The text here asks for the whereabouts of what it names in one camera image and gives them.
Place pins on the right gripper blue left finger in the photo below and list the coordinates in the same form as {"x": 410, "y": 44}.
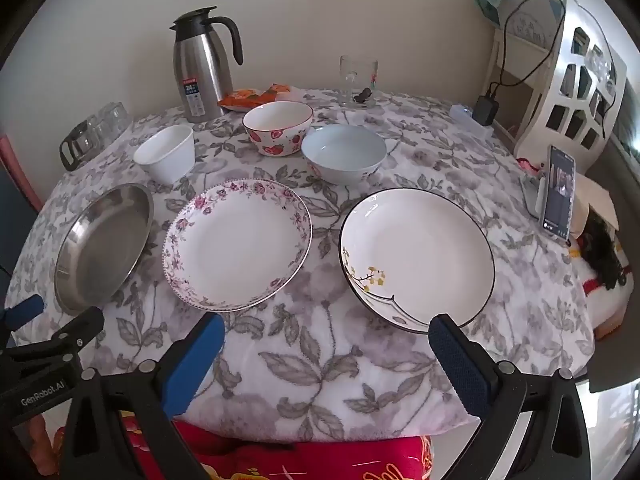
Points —
{"x": 185, "y": 364}

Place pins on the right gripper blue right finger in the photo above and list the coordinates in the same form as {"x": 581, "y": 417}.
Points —
{"x": 467, "y": 365}

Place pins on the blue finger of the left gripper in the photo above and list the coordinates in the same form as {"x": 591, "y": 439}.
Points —
{"x": 77, "y": 333}
{"x": 24, "y": 312}

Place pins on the stainless steel plate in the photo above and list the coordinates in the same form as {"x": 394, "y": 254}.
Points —
{"x": 102, "y": 247}

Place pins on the pink floral rim plate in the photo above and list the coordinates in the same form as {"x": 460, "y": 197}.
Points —
{"x": 236, "y": 244}

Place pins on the black rim white plate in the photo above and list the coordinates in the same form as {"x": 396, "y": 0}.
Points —
{"x": 409, "y": 255}

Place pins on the white square bowl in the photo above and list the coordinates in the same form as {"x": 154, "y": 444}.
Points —
{"x": 169, "y": 155}

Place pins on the strawberry pattern bowl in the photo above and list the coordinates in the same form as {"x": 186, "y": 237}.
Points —
{"x": 278, "y": 128}

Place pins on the light blue bowl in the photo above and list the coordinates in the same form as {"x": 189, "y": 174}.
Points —
{"x": 343, "y": 154}

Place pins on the red patterned blanket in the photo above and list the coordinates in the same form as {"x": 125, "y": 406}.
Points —
{"x": 226, "y": 458}

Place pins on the floral grey tablecloth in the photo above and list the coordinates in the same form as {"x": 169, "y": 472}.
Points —
{"x": 312, "y": 363}

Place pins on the upturned drinking glass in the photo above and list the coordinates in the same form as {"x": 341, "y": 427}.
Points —
{"x": 116, "y": 117}

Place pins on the white phone stand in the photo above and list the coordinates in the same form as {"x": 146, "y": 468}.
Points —
{"x": 534, "y": 190}

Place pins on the smartphone on stand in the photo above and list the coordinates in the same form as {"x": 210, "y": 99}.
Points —
{"x": 558, "y": 185}

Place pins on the white power strip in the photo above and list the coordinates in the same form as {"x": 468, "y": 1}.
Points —
{"x": 462, "y": 115}

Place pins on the black charger adapter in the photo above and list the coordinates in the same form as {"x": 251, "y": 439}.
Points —
{"x": 485, "y": 110}

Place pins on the orange snack packet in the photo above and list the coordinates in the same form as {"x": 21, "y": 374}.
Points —
{"x": 276, "y": 92}
{"x": 242, "y": 101}

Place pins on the stainless steel thermos jug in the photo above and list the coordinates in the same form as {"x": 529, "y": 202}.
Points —
{"x": 201, "y": 65}

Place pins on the white lattice shelf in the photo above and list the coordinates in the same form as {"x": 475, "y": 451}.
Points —
{"x": 576, "y": 83}

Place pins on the clear glass mug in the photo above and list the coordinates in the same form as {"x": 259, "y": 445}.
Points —
{"x": 358, "y": 81}

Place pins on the glass teapot black handle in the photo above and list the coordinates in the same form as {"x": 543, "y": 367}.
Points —
{"x": 83, "y": 143}

